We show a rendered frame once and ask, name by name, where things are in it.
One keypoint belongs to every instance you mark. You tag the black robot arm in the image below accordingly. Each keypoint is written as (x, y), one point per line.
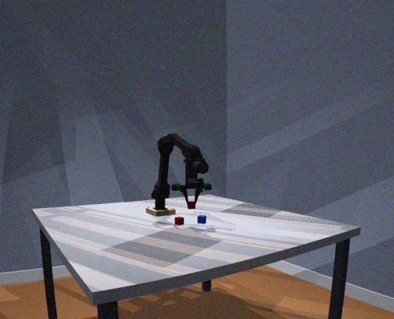
(194, 163)

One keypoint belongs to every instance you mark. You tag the blue cube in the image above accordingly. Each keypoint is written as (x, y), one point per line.
(201, 219)

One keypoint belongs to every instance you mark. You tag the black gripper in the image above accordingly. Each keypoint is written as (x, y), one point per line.
(182, 188)

